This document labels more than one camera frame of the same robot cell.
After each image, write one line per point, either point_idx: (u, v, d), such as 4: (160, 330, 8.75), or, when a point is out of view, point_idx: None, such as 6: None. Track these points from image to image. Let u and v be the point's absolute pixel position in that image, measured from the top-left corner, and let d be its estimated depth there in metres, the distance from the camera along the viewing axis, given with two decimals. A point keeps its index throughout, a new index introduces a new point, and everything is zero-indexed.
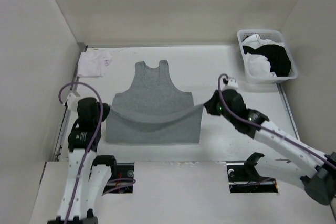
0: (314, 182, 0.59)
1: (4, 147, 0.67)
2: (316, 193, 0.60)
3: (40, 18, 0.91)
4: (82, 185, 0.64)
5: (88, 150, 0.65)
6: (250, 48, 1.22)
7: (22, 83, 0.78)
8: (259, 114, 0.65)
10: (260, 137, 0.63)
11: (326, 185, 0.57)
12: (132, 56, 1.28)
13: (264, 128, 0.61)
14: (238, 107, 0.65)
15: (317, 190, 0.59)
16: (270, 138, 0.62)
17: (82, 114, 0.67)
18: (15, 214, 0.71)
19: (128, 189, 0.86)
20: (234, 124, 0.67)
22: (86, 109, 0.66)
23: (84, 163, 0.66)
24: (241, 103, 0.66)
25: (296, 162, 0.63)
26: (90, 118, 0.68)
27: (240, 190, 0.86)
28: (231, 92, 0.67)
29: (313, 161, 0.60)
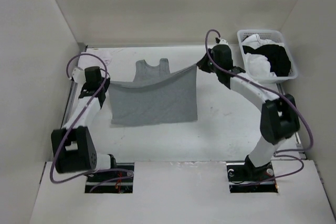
0: (263, 115, 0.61)
1: (4, 147, 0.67)
2: (266, 128, 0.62)
3: (40, 18, 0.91)
4: (88, 109, 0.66)
5: (95, 95, 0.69)
6: (250, 48, 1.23)
7: (22, 83, 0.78)
8: (240, 68, 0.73)
10: (234, 84, 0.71)
11: (271, 116, 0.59)
12: (133, 56, 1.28)
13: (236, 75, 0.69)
14: (225, 59, 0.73)
15: (267, 124, 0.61)
16: (239, 83, 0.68)
17: (87, 77, 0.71)
18: (15, 214, 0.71)
19: (128, 189, 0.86)
20: (218, 74, 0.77)
22: (92, 70, 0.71)
23: (91, 102, 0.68)
24: (230, 55, 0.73)
25: (255, 103, 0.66)
26: (95, 81, 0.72)
27: (239, 190, 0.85)
28: (223, 45, 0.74)
29: (268, 97, 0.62)
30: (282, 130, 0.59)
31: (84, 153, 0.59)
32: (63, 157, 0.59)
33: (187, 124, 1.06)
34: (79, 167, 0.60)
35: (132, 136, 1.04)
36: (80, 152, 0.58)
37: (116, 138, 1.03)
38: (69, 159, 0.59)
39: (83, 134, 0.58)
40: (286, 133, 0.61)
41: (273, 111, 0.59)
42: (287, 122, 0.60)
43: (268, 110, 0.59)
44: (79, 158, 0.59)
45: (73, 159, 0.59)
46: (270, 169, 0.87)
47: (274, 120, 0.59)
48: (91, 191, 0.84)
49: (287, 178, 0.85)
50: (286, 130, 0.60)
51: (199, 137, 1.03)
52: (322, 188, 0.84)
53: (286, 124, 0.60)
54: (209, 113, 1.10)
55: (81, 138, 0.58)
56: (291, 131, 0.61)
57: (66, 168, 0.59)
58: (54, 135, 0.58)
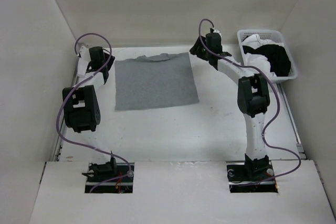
0: (239, 89, 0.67)
1: (4, 147, 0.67)
2: (241, 100, 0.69)
3: (39, 18, 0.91)
4: (93, 80, 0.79)
5: (100, 71, 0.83)
6: (250, 48, 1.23)
7: (22, 83, 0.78)
8: (227, 53, 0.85)
10: (221, 66, 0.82)
11: (244, 91, 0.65)
12: (133, 56, 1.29)
13: (222, 58, 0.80)
14: (214, 44, 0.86)
15: (242, 96, 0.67)
16: (224, 64, 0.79)
17: (93, 57, 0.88)
18: (14, 214, 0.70)
19: (128, 189, 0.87)
20: (209, 58, 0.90)
22: (95, 50, 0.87)
23: (95, 76, 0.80)
24: (218, 41, 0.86)
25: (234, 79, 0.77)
26: (99, 60, 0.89)
27: (239, 190, 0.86)
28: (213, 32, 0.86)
29: (244, 74, 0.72)
30: (254, 104, 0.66)
31: (91, 107, 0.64)
32: (72, 110, 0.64)
33: (187, 125, 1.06)
34: (85, 121, 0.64)
35: (132, 136, 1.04)
36: (87, 104, 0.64)
37: (116, 139, 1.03)
38: (76, 112, 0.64)
39: (90, 92, 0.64)
40: (258, 107, 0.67)
41: (247, 86, 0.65)
42: (259, 97, 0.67)
43: (242, 85, 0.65)
44: (86, 112, 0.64)
45: (81, 113, 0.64)
46: (270, 170, 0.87)
47: (247, 94, 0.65)
48: (91, 191, 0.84)
49: (287, 178, 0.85)
50: (258, 104, 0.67)
51: (199, 137, 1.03)
52: (322, 188, 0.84)
53: (258, 99, 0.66)
54: (209, 112, 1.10)
55: (87, 93, 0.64)
56: (262, 105, 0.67)
57: (74, 120, 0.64)
58: (65, 92, 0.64)
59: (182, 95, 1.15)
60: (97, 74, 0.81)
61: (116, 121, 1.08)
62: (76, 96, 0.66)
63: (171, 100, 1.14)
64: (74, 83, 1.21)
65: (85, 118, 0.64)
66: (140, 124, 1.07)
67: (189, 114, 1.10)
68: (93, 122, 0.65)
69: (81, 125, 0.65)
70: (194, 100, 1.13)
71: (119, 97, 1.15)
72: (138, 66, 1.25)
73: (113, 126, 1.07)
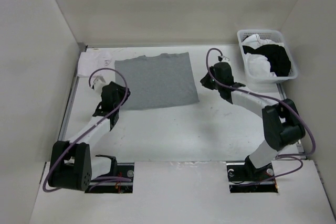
0: (266, 121, 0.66)
1: (4, 147, 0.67)
2: (271, 135, 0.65)
3: (39, 18, 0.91)
4: (97, 128, 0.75)
5: (107, 117, 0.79)
6: (250, 48, 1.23)
7: (22, 83, 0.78)
8: (239, 83, 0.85)
10: (235, 97, 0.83)
11: (272, 118, 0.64)
12: (133, 56, 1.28)
13: (235, 89, 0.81)
14: (225, 76, 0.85)
15: (270, 130, 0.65)
16: (240, 95, 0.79)
17: (105, 97, 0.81)
18: (14, 214, 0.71)
19: (128, 189, 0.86)
20: (220, 89, 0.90)
22: (109, 92, 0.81)
23: (101, 123, 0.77)
24: (229, 73, 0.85)
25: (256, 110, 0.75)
26: (111, 102, 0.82)
27: (239, 190, 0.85)
28: (224, 63, 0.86)
29: (266, 103, 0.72)
30: (286, 135, 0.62)
31: (77, 172, 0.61)
32: (58, 170, 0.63)
33: (187, 125, 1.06)
34: (68, 186, 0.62)
35: (132, 136, 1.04)
36: (75, 167, 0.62)
37: (116, 139, 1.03)
38: (61, 174, 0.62)
39: (82, 152, 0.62)
40: (292, 139, 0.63)
41: (272, 116, 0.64)
42: (291, 128, 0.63)
43: (268, 114, 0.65)
44: (72, 175, 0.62)
45: (66, 177, 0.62)
46: (270, 169, 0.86)
47: (275, 124, 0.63)
48: (90, 191, 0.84)
49: (287, 179, 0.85)
50: (291, 137, 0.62)
51: (199, 137, 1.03)
52: (322, 188, 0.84)
53: (290, 130, 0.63)
54: (209, 112, 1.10)
55: (79, 155, 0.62)
56: (297, 136, 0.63)
57: (56, 182, 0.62)
58: (56, 146, 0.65)
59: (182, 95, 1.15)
60: (102, 122, 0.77)
61: (116, 121, 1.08)
62: (69, 152, 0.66)
63: (171, 100, 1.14)
64: (74, 83, 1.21)
65: (69, 183, 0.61)
66: (140, 125, 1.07)
67: (189, 114, 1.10)
68: (77, 188, 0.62)
69: (65, 187, 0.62)
70: (195, 101, 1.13)
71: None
72: (138, 66, 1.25)
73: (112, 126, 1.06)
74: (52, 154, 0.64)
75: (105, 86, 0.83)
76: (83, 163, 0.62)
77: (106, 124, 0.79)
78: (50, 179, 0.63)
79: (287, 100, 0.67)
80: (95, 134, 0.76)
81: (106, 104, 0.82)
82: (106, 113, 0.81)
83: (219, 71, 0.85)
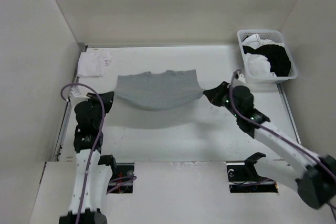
0: (304, 180, 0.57)
1: (5, 147, 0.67)
2: (306, 193, 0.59)
3: (40, 18, 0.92)
4: (91, 168, 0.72)
5: (93, 148, 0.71)
6: (250, 48, 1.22)
7: (23, 83, 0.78)
8: (262, 115, 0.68)
10: (258, 135, 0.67)
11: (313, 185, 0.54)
12: (133, 56, 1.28)
13: (258, 125, 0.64)
14: (247, 105, 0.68)
15: (309, 191, 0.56)
16: (268, 136, 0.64)
17: (81, 121, 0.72)
18: (15, 214, 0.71)
19: (128, 189, 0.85)
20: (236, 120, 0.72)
22: (82, 113, 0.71)
23: (91, 161, 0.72)
24: (252, 103, 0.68)
25: (275, 150, 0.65)
26: (88, 124, 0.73)
27: (239, 190, 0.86)
28: (243, 89, 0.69)
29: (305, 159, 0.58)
30: (327, 198, 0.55)
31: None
32: None
33: (187, 125, 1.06)
34: None
35: (132, 136, 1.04)
36: None
37: (116, 139, 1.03)
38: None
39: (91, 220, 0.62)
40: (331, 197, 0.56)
41: (315, 179, 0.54)
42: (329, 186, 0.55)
43: (311, 177, 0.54)
44: None
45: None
46: None
47: (317, 190, 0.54)
48: None
49: None
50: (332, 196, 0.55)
51: (199, 137, 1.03)
52: None
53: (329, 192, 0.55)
54: (209, 112, 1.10)
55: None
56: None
57: None
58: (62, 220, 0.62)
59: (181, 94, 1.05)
60: (92, 162, 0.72)
61: (117, 121, 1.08)
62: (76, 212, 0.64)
63: None
64: (74, 83, 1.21)
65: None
66: (140, 125, 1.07)
67: (189, 114, 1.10)
68: None
69: None
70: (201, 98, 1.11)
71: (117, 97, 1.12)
72: (138, 66, 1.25)
73: (113, 126, 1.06)
74: None
75: (74, 108, 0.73)
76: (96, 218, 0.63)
77: (95, 158, 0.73)
78: None
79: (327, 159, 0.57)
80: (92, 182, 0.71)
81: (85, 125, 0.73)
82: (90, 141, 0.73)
83: (239, 101, 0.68)
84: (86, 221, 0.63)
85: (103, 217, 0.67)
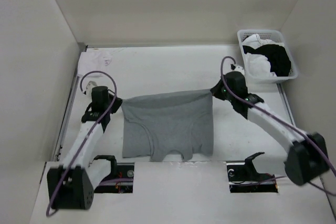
0: (290, 156, 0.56)
1: (5, 147, 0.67)
2: (293, 170, 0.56)
3: (40, 18, 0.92)
4: (89, 139, 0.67)
5: (97, 123, 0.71)
6: (250, 48, 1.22)
7: (22, 83, 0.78)
8: (256, 97, 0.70)
10: (253, 116, 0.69)
11: (301, 159, 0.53)
12: (133, 56, 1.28)
13: (255, 107, 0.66)
14: (239, 87, 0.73)
15: (294, 166, 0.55)
16: (259, 115, 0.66)
17: (93, 97, 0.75)
18: (15, 214, 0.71)
19: (128, 189, 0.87)
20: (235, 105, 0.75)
22: (99, 92, 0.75)
23: (93, 130, 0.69)
24: (242, 84, 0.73)
25: (262, 125, 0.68)
26: (102, 103, 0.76)
27: (240, 190, 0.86)
28: (238, 74, 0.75)
29: (293, 135, 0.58)
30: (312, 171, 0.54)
31: (79, 194, 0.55)
32: (59, 196, 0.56)
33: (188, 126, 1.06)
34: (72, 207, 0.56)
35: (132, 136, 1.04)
36: (75, 191, 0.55)
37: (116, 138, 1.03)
38: (63, 199, 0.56)
39: (79, 176, 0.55)
40: (315, 175, 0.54)
41: (303, 153, 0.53)
42: (316, 163, 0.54)
43: (296, 150, 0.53)
44: (74, 201, 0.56)
45: (66, 200, 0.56)
46: None
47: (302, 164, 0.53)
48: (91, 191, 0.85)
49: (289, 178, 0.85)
50: (314, 174, 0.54)
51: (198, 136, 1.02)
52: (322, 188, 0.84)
53: (314, 166, 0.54)
54: None
55: (76, 179, 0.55)
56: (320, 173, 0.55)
57: (61, 204, 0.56)
58: (51, 174, 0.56)
59: (187, 95, 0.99)
60: (93, 129, 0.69)
61: (117, 121, 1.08)
62: (66, 181, 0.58)
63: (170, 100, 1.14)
64: (74, 83, 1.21)
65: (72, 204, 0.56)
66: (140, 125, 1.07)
67: None
68: (81, 208, 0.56)
69: (69, 208, 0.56)
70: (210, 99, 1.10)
71: (136, 111, 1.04)
72: (138, 66, 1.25)
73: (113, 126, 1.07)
74: (49, 187, 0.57)
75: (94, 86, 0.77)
76: (83, 188, 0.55)
77: (97, 129, 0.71)
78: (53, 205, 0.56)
79: (317, 136, 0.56)
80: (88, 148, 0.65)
81: (97, 105, 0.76)
82: (97, 116, 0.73)
83: (231, 83, 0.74)
84: (73, 177, 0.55)
85: (91, 191, 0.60)
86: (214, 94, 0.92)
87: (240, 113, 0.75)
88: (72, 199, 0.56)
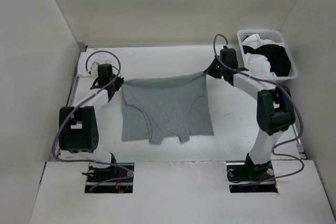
0: (259, 104, 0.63)
1: (5, 147, 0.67)
2: (261, 117, 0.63)
3: (39, 18, 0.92)
4: (96, 97, 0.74)
5: (104, 88, 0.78)
6: (250, 48, 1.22)
7: (22, 83, 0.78)
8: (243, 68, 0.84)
10: (237, 81, 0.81)
11: (266, 103, 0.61)
12: (133, 56, 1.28)
13: (238, 72, 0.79)
14: (229, 60, 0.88)
15: (262, 113, 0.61)
16: (241, 78, 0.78)
17: (100, 72, 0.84)
18: (14, 213, 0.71)
19: (128, 189, 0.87)
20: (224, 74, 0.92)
22: (104, 67, 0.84)
23: (100, 93, 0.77)
24: (233, 57, 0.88)
25: (245, 88, 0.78)
26: (106, 77, 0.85)
27: (239, 190, 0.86)
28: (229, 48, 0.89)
29: (264, 87, 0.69)
30: (276, 119, 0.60)
31: (87, 130, 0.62)
32: (67, 132, 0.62)
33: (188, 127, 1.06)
34: (79, 142, 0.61)
35: (132, 136, 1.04)
36: (84, 126, 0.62)
37: (116, 138, 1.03)
38: (71, 135, 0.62)
39: (89, 112, 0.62)
40: (281, 123, 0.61)
41: (268, 98, 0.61)
42: (283, 112, 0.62)
43: (263, 94, 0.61)
44: (81, 135, 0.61)
45: (75, 137, 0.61)
46: (270, 169, 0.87)
47: (268, 108, 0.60)
48: (91, 191, 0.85)
49: (288, 178, 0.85)
50: (280, 121, 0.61)
51: (198, 137, 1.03)
52: (322, 188, 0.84)
53: (280, 114, 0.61)
54: (209, 112, 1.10)
55: (86, 113, 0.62)
56: (285, 123, 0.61)
57: (69, 141, 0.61)
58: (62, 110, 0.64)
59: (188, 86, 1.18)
60: (101, 92, 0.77)
61: (117, 121, 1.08)
62: (75, 117, 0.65)
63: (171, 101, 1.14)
64: (74, 83, 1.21)
65: (79, 141, 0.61)
66: (140, 125, 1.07)
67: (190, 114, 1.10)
68: (88, 147, 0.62)
69: (76, 146, 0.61)
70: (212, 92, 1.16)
71: (138, 99, 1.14)
72: (138, 66, 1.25)
73: (113, 126, 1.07)
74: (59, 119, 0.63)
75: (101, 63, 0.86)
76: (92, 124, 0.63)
77: (104, 95, 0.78)
78: (60, 142, 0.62)
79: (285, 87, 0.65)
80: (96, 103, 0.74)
81: (102, 79, 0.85)
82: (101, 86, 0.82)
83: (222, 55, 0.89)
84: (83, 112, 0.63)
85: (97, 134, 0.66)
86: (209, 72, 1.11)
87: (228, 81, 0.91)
88: (80, 132, 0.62)
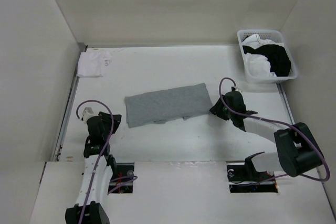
0: (279, 146, 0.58)
1: (5, 147, 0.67)
2: (285, 160, 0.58)
3: (40, 19, 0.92)
4: (96, 176, 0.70)
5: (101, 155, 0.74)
6: (250, 48, 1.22)
7: (22, 83, 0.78)
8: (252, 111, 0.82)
10: (249, 125, 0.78)
11: (287, 146, 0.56)
12: (133, 56, 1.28)
13: (248, 116, 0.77)
14: (237, 104, 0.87)
15: (285, 156, 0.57)
16: (252, 121, 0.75)
17: (92, 131, 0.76)
18: (15, 213, 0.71)
19: (128, 189, 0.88)
20: (232, 117, 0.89)
22: (94, 124, 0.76)
23: (98, 164, 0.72)
24: (241, 100, 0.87)
25: (262, 134, 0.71)
26: (98, 134, 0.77)
27: (239, 190, 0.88)
28: (235, 92, 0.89)
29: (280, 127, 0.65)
30: (304, 161, 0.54)
31: None
32: None
33: (188, 127, 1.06)
34: None
35: (132, 136, 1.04)
36: None
37: (116, 138, 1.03)
38: None
39: (96, 212, 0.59)
40: (310, 165, 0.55)
41: (287, 140, 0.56)
42: (307, 153, 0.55)
43: (281, 136, 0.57)
44: None
45: None
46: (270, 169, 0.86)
47: (291, 151, 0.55)
48: None
49: (288, 178, 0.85)
50: (307, 163, 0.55)
51: (199, 137, 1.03)
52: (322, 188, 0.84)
53: (305, 156, 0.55)
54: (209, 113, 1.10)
55: (94, 214, 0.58)
56: (314, 163, 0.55)
57: None
58: (68, 214, 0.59)
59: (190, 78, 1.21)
60: (98, 164, 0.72)
61: None
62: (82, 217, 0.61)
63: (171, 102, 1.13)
64: (74, 83, 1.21)
65: None
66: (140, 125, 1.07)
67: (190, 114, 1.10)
68: None
69: None
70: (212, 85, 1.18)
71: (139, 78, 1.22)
72: (138, 66, 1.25)
73: None
74: None
75: (91, 118, 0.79)
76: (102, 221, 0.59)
77: (102, 162, 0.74)
78: None
79: (301, 125, 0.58)
80: (97, 181, 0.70)
81: (95, 137, 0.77)
82: (98, 148, 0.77)
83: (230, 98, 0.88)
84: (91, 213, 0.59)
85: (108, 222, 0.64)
86: (217, 113, 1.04)
87: (238, 126, 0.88)
88: None
